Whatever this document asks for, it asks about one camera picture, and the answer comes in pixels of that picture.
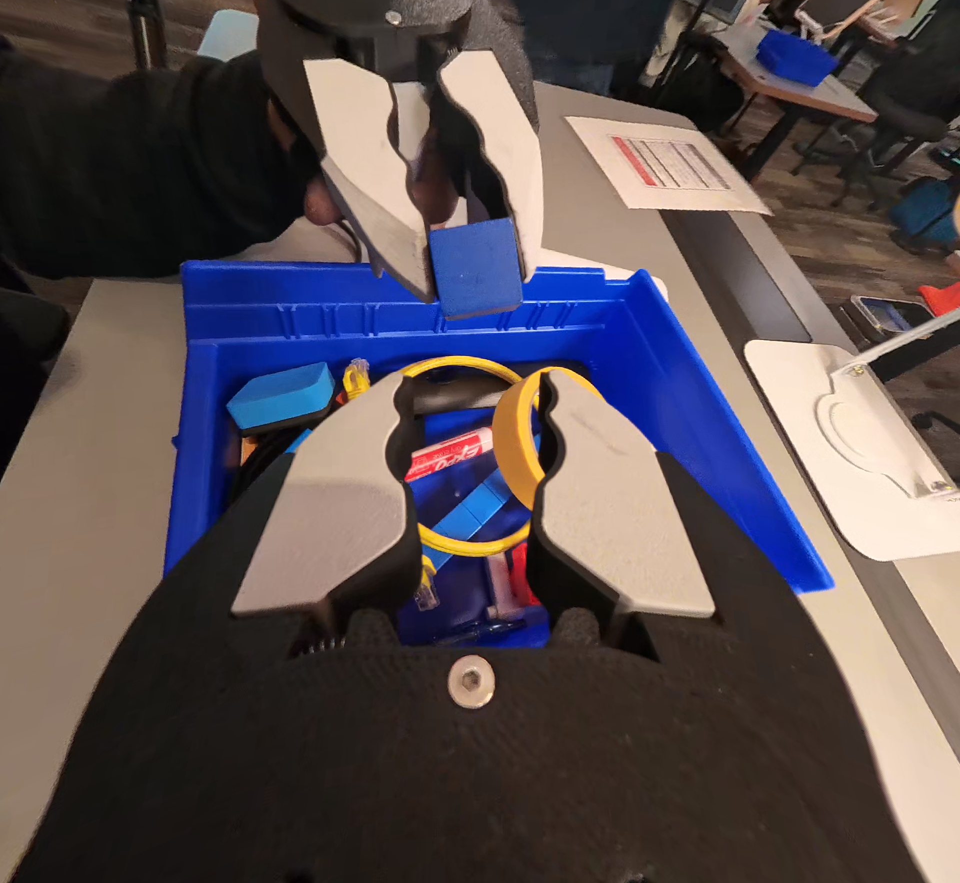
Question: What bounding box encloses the person's black clothing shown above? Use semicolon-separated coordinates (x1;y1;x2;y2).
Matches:
0;259;74;481

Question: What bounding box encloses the yellow network cable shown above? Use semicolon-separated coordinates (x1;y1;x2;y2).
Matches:
341;354;545;614

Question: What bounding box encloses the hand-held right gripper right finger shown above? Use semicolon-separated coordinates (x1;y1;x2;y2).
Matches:
525;370;717;644

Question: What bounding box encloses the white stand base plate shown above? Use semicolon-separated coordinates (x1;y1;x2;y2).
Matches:
744;307;960;563

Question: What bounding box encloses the black office chair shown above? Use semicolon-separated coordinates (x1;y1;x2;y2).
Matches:
793;0;960;213

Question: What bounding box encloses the person's left hand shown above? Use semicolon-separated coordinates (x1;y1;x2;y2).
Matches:
303;174;340;226

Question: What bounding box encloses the blue foam cube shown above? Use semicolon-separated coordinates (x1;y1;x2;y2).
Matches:
427;217;525;320

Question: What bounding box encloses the light blue block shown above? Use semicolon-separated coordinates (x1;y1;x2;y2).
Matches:
429;469;526;571

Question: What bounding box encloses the person's left forearm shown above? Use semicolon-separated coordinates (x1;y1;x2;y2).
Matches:
0;49;325;281

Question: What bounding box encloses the blue bag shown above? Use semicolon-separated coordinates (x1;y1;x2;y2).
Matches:
888;176;960;251

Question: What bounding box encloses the red marker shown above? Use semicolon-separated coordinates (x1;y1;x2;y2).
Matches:
405;427;496;484

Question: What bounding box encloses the wooden desk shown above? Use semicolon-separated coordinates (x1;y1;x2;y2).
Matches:
718;19;880;183

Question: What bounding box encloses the black bag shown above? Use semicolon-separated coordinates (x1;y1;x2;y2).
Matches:
643;30;745;136

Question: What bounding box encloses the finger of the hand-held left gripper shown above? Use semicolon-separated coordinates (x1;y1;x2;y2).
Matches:
437;49;546;280
302;56;438;304

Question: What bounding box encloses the blue plastic bin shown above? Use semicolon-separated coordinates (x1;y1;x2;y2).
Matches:
755;28;840;86
163;260;836;649

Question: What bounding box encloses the yellow tape roll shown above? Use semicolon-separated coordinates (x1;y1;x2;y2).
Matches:
491;365;605;513

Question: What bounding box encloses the white plastic piece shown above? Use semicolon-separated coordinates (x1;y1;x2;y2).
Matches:
483;553;520;622

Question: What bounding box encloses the light blue eraser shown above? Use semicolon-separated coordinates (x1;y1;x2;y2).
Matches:
226;361;337;436

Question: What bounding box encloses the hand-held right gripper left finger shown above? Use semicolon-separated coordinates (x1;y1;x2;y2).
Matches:
229;371;425;637

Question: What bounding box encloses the printed paper sheet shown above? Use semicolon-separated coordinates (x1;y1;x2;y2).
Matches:
564;115;774;215

